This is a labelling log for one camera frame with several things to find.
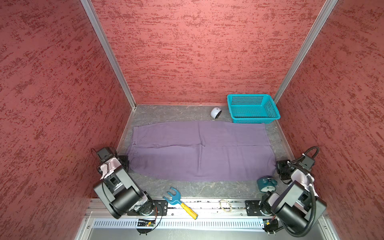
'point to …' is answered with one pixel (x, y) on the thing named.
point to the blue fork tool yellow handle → (176, 199)
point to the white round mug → (215, 112)
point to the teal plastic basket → (252, 108)
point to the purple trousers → (200, 151)
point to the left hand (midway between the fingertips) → (129, 163)
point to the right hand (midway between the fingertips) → (274, 164)
